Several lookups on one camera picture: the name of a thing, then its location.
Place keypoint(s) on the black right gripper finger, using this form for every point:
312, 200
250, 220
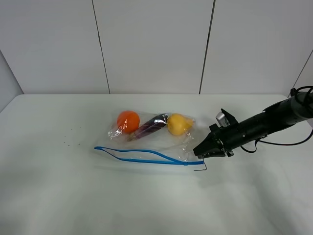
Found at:
212, 154
210, 144

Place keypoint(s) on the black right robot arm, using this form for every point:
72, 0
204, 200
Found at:
275, 118

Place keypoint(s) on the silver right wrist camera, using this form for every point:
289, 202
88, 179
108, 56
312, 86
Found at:
222, 120

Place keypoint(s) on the clear zip bag blue zipper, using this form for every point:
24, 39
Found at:
160, 147

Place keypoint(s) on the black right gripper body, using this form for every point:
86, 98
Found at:
227, 134

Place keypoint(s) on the orange fruit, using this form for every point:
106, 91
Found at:
128, 121

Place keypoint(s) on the yellow pear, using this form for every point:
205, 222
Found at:
178, 124

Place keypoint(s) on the purple eggplant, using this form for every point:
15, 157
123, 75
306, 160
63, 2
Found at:
151, 126

